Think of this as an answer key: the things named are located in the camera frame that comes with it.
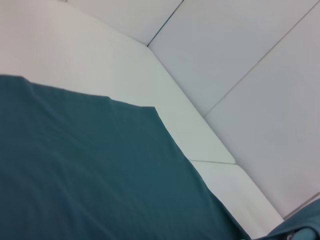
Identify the teal t-shirt with FREE print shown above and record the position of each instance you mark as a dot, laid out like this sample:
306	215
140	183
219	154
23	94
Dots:
100	162

